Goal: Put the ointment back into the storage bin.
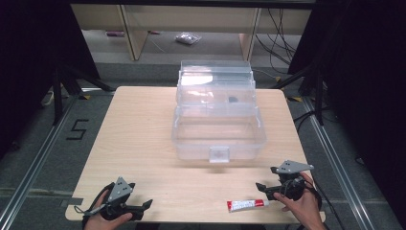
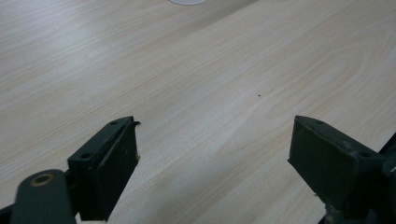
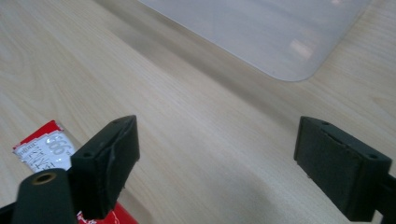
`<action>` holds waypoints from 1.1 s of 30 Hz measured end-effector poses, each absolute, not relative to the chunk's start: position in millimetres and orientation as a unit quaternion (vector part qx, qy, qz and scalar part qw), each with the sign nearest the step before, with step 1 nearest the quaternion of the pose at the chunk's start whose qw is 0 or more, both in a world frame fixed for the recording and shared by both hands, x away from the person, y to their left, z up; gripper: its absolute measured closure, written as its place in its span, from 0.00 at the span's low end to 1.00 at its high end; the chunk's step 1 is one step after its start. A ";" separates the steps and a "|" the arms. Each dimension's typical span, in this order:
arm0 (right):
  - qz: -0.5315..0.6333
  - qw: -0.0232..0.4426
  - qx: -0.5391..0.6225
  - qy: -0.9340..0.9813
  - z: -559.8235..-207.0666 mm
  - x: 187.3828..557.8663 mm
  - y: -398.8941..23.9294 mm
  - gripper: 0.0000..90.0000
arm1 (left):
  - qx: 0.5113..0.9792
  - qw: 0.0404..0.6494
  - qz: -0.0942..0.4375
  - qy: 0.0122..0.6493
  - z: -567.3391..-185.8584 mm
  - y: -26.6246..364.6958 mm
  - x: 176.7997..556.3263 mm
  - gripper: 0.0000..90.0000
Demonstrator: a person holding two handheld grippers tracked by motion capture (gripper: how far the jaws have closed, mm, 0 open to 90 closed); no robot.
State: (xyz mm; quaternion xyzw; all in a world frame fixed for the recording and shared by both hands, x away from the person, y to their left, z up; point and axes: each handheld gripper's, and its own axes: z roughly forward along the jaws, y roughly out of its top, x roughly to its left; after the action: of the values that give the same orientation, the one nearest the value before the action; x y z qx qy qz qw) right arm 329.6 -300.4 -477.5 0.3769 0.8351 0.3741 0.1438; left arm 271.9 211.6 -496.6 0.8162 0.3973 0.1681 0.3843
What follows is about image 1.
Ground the red and white tube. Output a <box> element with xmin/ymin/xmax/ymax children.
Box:
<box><xmin>226</xmin><ymin>198</ymin><xmax>270</xmax><ymax>214</ymax></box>

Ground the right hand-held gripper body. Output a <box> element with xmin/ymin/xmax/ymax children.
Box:
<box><xmin>275</xmin><ymin>159</ymin><xmax>315</xmax><ymax>202</ymax></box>

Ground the aluminium floor rail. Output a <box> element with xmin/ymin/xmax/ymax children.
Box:
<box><xmin>301</xmin><ymin>95</ymin><xmax>377</xmax><ymax>230</ymax></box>
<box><xmin>0</xmin><ymin>95</ymin><xmax>81</xmax><ymax>230</ymax></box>

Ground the wooden shelf unit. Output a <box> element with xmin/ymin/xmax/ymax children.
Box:
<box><xmin>70</xmin><ymin>3</ymin><xmax>313</xmax><ymax>62</ymax></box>

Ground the bundle of black floor cables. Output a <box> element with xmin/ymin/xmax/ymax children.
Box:
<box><xmin>254</xmin><ymin>8</ymin><xmax>299</xmax><ymax>66</ymax></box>

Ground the black metal stand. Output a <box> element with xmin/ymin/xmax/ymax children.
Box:
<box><xmin>270</xmin><ymin>61</ymin><xmax>326</xmax><ymax>127</ymax></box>
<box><xmin>52</xmin><ymin>61</ymin><xmax>116</xmax><ymax>127</ymax></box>

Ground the grey cable with loop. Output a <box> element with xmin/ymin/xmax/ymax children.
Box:
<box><xmin>73</xmin><ymin>204</ymin><xmax>107</xmax><ymax>217</ymax></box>

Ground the white cable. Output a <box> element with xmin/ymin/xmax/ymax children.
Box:
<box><xmin>40</xmin><ymin>90</ymin><xmax>56</xmax><ymax>107</ymax></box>

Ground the dark curtain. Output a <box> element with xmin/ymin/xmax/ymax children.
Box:
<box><xmin>0</xmin><ymin>0</ymin><xmax>102</xmax><ymax>160</ymax></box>
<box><xmin>286</xmin><ymin>0</ymin><xmax>406</xmax><ymax>221</ymax></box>

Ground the clear plastic tiered storage box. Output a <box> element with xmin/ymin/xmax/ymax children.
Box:
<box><xmin>171</xmin><ymin>59</ymin><xmax>268</xmax><ymax>164</ymax></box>

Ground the black tape floor mark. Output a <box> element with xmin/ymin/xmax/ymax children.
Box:
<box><xmin>65</xmin><ymin>119</ymin><xmax>90</xmax><ymax>141</ymax></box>

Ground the person's right hand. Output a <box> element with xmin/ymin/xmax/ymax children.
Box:
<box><xmin>273</xmin><ymin>172</ymin><xmax>324</xmax><ymax>228</ymax></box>

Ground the clear plastic bag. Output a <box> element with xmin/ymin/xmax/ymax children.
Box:
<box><xmin>174</xmin><ymin>32</ymin><xmax>203</xmax><ymax>46</ymax></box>

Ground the person's left hand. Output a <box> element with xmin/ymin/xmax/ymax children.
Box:
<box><xmin>83</xmin><ymin>189</ymin><xmax>134</xmax><ymax>230</ymax></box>

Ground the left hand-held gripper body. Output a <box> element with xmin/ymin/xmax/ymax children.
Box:
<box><xmin>99</xmin><ymin>176</ymin><xmax>146</xmax><ymax>222</ymax></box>

